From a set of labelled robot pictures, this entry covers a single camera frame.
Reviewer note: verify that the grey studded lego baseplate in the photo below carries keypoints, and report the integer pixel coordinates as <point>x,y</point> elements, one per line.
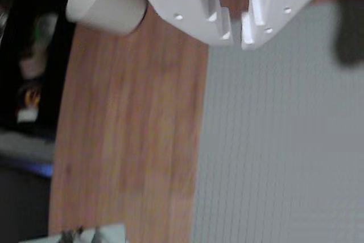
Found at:
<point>270,154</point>

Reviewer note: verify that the white paper cup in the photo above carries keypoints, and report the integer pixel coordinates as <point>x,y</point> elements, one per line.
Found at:
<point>113,6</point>

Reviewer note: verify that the pale green sheet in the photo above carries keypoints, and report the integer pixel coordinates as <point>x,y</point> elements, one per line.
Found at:
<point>113,233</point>

